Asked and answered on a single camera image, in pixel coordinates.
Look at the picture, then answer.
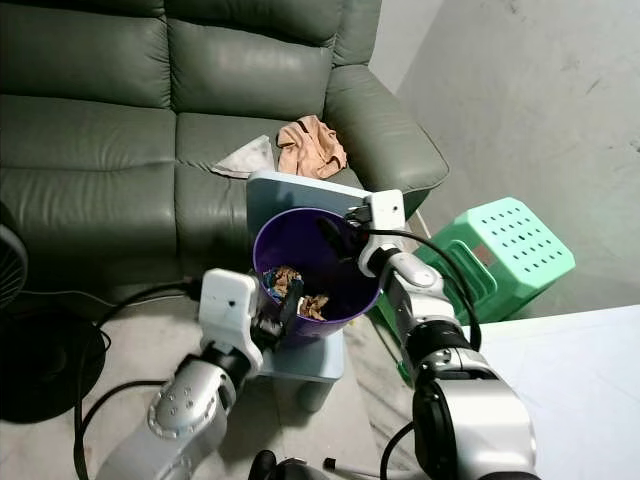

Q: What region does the crumpled paper trash pile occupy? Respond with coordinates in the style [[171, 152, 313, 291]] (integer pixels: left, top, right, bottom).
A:
[[265, 265, 306, 293]]

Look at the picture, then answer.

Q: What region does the purple rubbish bin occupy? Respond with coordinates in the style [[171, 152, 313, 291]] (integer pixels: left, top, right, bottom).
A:
[[253, 208, 381, 351]]

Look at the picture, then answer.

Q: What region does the blue-grey plastic child chair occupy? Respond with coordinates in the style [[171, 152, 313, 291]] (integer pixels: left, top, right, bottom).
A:
[[245, 170, 371, 413]]

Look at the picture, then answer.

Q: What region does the peach crumpled cloth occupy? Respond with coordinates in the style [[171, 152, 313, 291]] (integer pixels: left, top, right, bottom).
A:
[[275, 115, 349, 181]]

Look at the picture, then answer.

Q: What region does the white crumpled cloth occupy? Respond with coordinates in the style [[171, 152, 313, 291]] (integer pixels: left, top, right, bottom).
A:
[[212, 135, 279, 181]]

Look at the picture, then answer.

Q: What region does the green plastic stool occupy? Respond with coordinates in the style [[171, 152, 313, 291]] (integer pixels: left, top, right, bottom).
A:
[[370, 197, 576, 386]]

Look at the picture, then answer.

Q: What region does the black floor fan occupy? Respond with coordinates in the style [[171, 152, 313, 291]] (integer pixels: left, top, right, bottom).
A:
[[0, 225, 76, 426]]

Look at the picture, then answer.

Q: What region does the grey-green leather sofa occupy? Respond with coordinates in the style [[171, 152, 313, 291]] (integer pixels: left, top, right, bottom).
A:
[[0, 0, 451, 301]]

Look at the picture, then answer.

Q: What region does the light blue folding table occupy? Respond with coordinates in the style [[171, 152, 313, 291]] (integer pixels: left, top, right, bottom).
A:
[[475, 305, 640, 480]]

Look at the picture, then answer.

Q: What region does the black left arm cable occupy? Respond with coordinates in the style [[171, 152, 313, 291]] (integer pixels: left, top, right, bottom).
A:
[[73, 280, 206, 480]]

